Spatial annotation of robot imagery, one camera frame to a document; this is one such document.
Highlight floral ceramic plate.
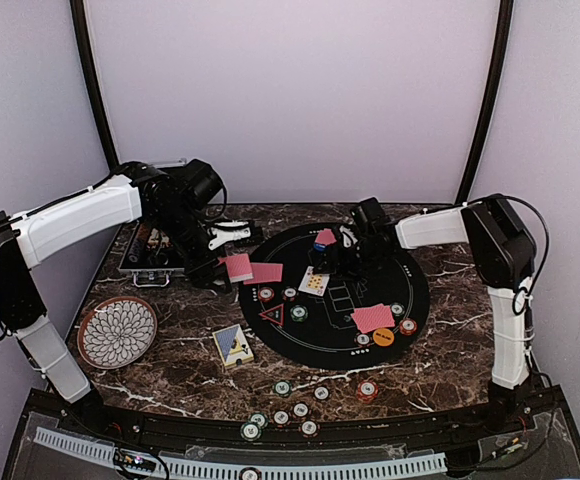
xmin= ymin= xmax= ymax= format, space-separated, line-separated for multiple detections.
xmin=77 ymin=296 xmax=158 ymax=370

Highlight green 20 chip stack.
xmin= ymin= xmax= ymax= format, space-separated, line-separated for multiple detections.
xmin=273 ymin=380 xmax=292 ymax=397

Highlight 100 chips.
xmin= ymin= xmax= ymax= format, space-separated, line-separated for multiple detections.
xmin=283 ymin=287 xmax=298 ymax=301
xmin=355 ymin=333 xmax=372 ymax=347

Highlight red 5 chip stack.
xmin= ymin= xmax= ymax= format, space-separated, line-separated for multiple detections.
xmin=356 ymin=380 xmax=379 ymax=403

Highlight orange big blind button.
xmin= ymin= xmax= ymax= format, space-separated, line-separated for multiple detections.
xmin=372 ymin=327 xmax=395 ymax=347

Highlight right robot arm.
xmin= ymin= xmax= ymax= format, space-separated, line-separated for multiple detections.
xmin=312 ymin=194 xmax=540 ymax=390

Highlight black orange 100 chip stack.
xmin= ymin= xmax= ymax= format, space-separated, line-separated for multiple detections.
xmin=313 ymin=386 xmax=330 ymax=401

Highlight white slotted cable duct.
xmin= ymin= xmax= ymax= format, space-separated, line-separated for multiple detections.
xmin=33 ymin=426 xmax=449 ymax=480

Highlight red card box in case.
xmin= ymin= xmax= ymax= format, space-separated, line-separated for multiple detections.
xmin=146 ymin=229 xmax=171 ymax=250

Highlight red-backed card deck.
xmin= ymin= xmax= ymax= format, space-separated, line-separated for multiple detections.
xmin=219 ymin=253 xmax=254 ymax=283

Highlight aluminium poker chip case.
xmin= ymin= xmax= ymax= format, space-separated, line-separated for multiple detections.
xmin=116 ymin=158 xmax=191 ymax=289

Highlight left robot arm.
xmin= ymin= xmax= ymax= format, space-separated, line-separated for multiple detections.
xmin=0 ymin=159 xmax=230 ymax=436

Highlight orange chip roll in case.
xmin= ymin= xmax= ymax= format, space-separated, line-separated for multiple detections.
xmin=135 ymin=224 xmax=152 ymax=246

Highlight fallen green 20 chip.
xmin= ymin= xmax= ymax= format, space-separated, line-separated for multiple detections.
xmin=240 ymin=422 xmax=262 ymax=442
xmin=249 ymin=412 xmax=269 ymax=429

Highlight dealt card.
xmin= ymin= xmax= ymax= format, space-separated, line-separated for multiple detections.
xmin=243 ymin=263 xmax=283 ymax=285
xmin=314 ymin=228 xmax=337 ymax=247
xmin=354 ymin=317 xmax=395 ymax=333

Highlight face-up nine diamonds card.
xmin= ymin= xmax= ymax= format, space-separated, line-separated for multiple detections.
xmin=298 ymin=266 xmax=330 ymax=297

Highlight gold blue card box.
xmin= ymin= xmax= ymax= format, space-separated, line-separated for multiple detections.
xmin=212 ymin=324 xmax=254 ymax=369

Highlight green 20 chips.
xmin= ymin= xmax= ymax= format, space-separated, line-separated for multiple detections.
xmin=290 ymin=305 xmax=309 ymax=322
xmin=390 ymin=302 xmax=405 ymax=315

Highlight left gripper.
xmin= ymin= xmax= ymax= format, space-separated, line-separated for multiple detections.
xmin=151 ymin=204 xmax=232 ymax=293

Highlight red 5 chips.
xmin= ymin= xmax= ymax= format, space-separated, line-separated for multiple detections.
xmin=399 ymin=318 xmax=418 ymax=336
xmin=257 ymin=286 xmax=275 ymax=303

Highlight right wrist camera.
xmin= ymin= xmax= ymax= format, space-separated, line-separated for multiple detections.
xmin=339 ymin=225 xmax=358 ymax=248

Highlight purple chip roll in case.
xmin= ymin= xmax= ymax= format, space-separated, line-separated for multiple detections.
xmin=124 ymin=244 xmax=142 ymax=264

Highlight red triangle all-in marker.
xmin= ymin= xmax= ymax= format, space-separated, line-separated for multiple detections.
xmin=259 ymin=304 xmax=284 ymax=327

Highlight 100 chip on rail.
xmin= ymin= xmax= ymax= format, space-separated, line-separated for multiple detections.
xmin=272 ymin=410 xmax=291 ymax=428

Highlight black round poker mat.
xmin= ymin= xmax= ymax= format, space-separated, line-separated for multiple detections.
xmin=239 ymin=223 xmax=430 ymax=370

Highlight fallen 100 chip on duct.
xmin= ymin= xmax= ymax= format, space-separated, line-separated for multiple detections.
xmin=239 ymin=467 xmax=261 ymax=480

